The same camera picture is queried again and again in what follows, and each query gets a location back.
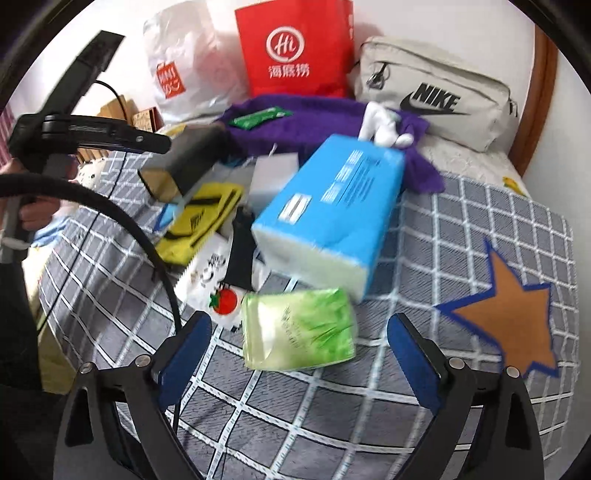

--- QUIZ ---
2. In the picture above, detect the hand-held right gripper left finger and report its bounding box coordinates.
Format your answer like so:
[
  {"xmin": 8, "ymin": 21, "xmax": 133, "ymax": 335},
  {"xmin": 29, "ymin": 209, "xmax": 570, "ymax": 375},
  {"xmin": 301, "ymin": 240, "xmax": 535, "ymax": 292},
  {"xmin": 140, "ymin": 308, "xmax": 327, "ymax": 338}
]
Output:
[{"xmin": 53, "ymin": 310, "xmax": 213, "ymax": 480}]

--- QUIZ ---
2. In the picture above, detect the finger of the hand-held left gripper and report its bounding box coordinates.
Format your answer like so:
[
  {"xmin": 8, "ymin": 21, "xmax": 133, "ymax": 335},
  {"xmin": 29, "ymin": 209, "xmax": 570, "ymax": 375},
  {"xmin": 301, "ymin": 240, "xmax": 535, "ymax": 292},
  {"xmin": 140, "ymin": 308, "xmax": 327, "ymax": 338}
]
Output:
[{"xmin": 69, "ymin": 117, "xmax": 172, "ymax": 156}]

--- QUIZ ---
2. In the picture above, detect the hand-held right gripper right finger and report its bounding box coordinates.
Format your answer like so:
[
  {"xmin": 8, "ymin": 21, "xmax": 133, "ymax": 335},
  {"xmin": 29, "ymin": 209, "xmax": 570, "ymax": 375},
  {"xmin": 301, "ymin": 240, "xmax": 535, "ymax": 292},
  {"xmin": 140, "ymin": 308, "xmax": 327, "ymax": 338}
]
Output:
[{"xmin": 387, "ymin": 313, "xmax": 543, "ymax": 480}]

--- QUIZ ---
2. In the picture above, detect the dark block with tan face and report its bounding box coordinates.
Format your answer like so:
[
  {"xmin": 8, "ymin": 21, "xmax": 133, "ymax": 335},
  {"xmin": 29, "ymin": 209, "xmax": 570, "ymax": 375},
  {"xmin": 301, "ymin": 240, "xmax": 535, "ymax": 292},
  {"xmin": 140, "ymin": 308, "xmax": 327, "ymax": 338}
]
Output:
[{"xmin": 137, "ymin": 124, "xmax": 227, "ymax": 204}]

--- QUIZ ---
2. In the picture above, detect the white packet tomato print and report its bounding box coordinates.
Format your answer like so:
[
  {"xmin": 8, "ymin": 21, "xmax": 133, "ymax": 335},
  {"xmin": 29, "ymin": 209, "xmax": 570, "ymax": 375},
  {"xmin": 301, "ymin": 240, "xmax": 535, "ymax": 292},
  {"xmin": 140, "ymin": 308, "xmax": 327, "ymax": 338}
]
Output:
[{"xmin": 173, "ymin": 231, "xmax": 273, "ymax": 333}]

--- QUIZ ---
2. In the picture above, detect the yellow pouch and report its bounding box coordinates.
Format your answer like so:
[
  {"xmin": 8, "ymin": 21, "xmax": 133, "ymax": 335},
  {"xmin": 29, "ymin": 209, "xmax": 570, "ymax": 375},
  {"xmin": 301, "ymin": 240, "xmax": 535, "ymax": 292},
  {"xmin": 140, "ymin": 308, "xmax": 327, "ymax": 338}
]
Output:
[{"xmin": 154, "ymin": 181, "xmax": 245, "ymax": 267}]

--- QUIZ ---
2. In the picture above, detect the green wipes packet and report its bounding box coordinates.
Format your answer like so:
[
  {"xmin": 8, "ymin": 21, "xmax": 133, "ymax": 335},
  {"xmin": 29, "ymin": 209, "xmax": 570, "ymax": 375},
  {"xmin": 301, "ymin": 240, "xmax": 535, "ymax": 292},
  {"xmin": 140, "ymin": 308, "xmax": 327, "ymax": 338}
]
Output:
[{"xmin": 241, "ymin": 287, "xmax": 357, "ymax": 371}]

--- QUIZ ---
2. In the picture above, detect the white foam block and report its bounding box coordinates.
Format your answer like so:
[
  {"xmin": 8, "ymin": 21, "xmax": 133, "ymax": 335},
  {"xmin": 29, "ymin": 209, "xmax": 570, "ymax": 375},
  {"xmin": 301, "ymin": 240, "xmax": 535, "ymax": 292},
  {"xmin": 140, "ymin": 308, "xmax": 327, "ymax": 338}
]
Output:
[{"xmin": 249, "ymin": 152, "xmax": 301, "ymax": 213}]

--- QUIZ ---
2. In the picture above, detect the blue tissue pack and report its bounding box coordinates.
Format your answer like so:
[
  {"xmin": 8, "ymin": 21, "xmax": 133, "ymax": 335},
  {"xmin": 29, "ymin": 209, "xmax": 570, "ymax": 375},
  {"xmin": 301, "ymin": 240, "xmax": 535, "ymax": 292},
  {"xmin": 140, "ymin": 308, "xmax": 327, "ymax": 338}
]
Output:
[{"xmin": 250, "ymin": 134, "xmax": 407, "ymax": 304}]

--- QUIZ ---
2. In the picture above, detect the purple cloth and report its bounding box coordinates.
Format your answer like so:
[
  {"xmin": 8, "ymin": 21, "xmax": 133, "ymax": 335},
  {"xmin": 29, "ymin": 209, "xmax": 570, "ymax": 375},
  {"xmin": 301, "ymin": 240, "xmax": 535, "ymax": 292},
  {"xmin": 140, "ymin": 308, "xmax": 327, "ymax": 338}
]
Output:
[{"xmin": 216, "ymin": 96, "xmax": 446, "ymax": 195}]

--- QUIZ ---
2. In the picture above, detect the person's left hand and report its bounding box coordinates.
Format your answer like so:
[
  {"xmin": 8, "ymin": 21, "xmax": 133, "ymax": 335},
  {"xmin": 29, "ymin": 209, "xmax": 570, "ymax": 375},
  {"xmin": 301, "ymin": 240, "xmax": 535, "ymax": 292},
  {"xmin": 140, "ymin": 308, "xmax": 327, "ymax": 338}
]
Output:
[{"xmin": 0, "ymin": 159, "xmax": 68, "ymax": 237}]

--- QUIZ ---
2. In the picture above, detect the brown cardboard box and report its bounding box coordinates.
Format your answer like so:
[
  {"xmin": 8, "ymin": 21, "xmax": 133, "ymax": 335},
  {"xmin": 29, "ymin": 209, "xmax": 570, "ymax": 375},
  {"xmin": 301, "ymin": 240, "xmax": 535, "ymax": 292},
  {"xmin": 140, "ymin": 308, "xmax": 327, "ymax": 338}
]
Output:
[{"xmin": 131, "ymin": 107, "xmax": 162, "ymax": 133}]

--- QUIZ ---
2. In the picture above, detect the light wooden box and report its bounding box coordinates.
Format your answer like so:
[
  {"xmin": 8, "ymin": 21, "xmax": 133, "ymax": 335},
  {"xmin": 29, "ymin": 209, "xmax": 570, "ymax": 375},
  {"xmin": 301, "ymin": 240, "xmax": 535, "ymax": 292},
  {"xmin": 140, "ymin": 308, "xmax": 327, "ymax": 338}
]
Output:
[{"xmin": 99, "ymin": 95, "xmax": 139, "ymax": 121}]

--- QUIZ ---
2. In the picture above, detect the white spotted cloth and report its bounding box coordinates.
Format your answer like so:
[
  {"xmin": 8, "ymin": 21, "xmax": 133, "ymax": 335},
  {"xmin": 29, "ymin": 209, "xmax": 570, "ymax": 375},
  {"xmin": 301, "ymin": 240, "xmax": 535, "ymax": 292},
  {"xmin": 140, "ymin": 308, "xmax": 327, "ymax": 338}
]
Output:
[{"xmin": 78, "ymin": 159, "xmax": 112, "ymax": 186}]

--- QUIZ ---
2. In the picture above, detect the black stand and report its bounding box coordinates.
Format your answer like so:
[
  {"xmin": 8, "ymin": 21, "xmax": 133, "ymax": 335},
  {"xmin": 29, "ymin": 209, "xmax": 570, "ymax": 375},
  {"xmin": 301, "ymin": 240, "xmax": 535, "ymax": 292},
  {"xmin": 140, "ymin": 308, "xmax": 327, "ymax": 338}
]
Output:
[{"xmin": 44, "ymin": 30, "xmax": 126, "ymax": 116}]

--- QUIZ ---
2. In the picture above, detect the black comb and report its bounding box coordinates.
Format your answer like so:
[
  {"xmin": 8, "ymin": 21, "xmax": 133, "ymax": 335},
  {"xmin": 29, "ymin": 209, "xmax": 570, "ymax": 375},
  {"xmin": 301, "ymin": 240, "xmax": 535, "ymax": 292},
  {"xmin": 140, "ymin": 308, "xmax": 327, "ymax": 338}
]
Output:
[{"xmin": 225, "ymin": 206, "xmax": 256, "ymax": 291}]

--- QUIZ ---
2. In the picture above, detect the white plastic bag orange label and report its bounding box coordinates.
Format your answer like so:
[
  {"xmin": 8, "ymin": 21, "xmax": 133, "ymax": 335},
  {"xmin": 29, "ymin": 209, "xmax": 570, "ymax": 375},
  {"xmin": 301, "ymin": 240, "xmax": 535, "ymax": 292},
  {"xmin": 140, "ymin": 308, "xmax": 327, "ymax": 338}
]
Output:
[{"xmin": 142, "ymin": 0, "xmax": 252, "ymax": 125}]

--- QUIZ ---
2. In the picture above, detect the grey checked blanket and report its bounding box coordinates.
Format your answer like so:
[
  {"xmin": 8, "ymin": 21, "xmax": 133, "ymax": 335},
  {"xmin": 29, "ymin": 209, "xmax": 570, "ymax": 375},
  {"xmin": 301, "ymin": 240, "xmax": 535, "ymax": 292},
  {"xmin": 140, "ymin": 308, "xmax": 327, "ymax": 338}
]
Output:
[{"xmin": 39, "ymin": 152, "xmax": 580, "ymax": 480}]

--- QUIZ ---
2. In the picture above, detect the dark green small packet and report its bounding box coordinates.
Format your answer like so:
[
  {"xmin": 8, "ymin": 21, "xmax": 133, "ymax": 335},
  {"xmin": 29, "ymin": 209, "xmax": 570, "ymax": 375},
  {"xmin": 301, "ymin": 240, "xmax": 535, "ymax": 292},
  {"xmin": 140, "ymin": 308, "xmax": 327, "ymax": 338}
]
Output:
[{"xmin": 229, "ymin": 105, "xmax": 294, "ymax": 131}]

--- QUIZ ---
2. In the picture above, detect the red paper bag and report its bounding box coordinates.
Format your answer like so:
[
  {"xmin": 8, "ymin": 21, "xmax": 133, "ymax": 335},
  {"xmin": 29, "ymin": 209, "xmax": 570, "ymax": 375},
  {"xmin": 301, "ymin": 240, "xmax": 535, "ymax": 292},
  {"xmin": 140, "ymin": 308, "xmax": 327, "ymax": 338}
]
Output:
[{"xmin": 235, "ymin": 0, "xmax": 355, "ymax": 100}]

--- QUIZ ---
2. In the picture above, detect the white patterned bed sheet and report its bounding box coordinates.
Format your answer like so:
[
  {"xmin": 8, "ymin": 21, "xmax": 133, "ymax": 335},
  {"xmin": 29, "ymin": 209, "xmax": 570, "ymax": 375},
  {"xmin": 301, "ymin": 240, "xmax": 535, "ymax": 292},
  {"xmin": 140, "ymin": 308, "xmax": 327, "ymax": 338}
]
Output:
[{"xmin": 406, "ymin": 134, "xmax": 529, "ymax": 199}]

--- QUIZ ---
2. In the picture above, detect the white glove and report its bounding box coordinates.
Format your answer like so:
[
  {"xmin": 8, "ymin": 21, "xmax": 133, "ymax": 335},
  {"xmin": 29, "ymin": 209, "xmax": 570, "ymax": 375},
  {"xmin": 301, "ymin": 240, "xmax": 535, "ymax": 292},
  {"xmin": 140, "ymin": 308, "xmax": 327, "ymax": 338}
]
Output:
[{"xmin": 358, "ymin": 102, "xmax": 414, "ymax": 149}]

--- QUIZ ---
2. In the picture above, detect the beige waist bag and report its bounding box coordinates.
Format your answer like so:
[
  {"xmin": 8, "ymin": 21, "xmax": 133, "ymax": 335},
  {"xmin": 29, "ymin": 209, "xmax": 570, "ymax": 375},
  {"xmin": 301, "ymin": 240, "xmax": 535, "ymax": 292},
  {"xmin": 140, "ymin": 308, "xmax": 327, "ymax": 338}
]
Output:
[{"xmin": 347, "ymin": 36, "xmax": 519, "ymax": 153}]

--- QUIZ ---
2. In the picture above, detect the wooden headboard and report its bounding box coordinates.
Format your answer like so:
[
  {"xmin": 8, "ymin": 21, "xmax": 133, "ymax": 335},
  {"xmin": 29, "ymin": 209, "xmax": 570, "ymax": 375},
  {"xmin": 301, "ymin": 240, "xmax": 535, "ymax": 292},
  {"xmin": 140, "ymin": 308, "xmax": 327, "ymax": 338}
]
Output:
[{"xmin": 508, "ymin": 28, "xmax": 559, "ymax": 178}]

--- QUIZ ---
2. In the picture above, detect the thin black cable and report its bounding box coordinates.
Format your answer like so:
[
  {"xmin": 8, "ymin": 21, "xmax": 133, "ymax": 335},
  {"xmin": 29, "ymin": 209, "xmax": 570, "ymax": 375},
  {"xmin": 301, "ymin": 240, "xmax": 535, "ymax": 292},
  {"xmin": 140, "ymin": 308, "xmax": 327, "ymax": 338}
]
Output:
[{"xmin": 37, "ymin": 79, "xmax": 127, "ymax": 330}]

